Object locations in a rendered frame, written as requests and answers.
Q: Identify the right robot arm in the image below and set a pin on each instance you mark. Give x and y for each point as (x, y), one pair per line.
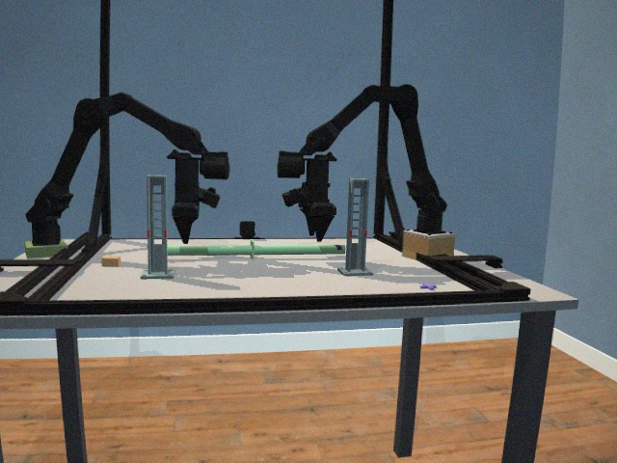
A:
(88, 118)

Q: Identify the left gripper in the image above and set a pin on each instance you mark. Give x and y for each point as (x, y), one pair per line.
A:
(319, 206)

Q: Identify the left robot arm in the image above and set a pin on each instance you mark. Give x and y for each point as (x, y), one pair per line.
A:
(404, 102)

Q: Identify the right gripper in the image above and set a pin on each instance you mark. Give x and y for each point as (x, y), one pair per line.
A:
(185, 212)

